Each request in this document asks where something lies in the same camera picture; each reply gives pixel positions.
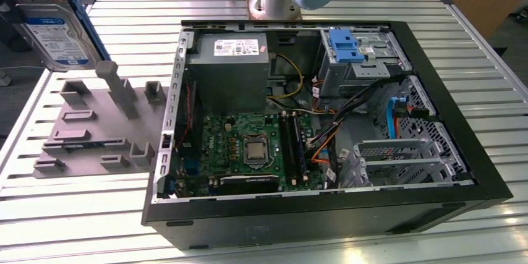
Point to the hard disk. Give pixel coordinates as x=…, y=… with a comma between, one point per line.
x=54, y=38

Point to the metal disk bay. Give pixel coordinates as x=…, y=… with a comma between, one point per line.
x=405, y=161

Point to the black mesh waste bin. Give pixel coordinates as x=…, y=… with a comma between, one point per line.
x=10, y=38

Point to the grey parts rack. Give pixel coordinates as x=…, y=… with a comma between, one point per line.
x=103, y=131

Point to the grey power supply unit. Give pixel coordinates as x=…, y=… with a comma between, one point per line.
x=227, y=75

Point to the green motherboard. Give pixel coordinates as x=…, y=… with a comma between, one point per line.
x=215, y=128

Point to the CPU socket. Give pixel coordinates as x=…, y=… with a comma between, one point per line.
x=258, y=138

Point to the silver CPU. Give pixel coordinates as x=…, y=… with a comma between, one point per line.
x=257, y=151

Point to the blue drive latch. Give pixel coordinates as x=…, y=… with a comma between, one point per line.
x=345, y=47

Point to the black graphics card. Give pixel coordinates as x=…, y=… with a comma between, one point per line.
x=247, y=185

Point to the black RAM stick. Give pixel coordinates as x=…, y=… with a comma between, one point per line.
x=299, y=146

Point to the metal optical drive cage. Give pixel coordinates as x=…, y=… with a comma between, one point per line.
x=371, y=69

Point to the black open PC case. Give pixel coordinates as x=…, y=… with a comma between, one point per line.
x=289, y=214

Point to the black chair base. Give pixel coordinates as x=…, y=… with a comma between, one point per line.
x=522, y=16

